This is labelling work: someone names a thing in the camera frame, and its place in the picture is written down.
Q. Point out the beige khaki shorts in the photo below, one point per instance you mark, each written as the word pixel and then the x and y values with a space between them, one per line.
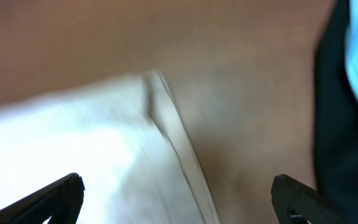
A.
pixel 126 140

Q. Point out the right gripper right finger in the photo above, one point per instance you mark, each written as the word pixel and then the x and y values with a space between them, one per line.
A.
pixel 295 202

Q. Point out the black garment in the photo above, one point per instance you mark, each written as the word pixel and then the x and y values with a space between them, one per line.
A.
pixel 336 118

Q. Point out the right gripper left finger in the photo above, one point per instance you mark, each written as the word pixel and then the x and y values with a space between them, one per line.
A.
pixel 58 203

